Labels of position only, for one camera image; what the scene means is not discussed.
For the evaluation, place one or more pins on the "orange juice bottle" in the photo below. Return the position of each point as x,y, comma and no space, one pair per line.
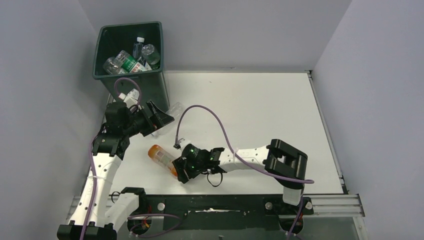
163,159

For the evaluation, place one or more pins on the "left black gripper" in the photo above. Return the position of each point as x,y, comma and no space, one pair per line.
158,119

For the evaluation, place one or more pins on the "blue tinted water bottle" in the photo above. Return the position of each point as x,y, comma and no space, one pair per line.
137,48

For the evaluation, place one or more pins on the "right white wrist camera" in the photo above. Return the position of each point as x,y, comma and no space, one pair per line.
180,144

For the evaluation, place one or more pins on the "dark green label bottle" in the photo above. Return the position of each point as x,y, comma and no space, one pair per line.
152,56

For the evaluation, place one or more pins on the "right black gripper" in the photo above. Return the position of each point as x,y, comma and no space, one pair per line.
181,164

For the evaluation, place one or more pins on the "clear unlabelled plastic bottle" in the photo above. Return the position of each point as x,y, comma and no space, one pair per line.
174,111

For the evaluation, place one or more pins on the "green label green cap bottle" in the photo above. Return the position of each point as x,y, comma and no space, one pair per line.
127,62

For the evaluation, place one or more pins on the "dark green plastic bin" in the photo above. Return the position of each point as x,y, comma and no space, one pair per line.
113,39

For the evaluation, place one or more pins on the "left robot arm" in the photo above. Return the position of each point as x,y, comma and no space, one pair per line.
92,220

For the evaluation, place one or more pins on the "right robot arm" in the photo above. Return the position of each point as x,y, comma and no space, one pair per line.
278,159

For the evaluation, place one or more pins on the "blue white label bottle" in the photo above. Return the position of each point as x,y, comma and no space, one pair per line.
112,68

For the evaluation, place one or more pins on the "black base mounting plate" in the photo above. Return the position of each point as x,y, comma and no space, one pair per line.
219,212

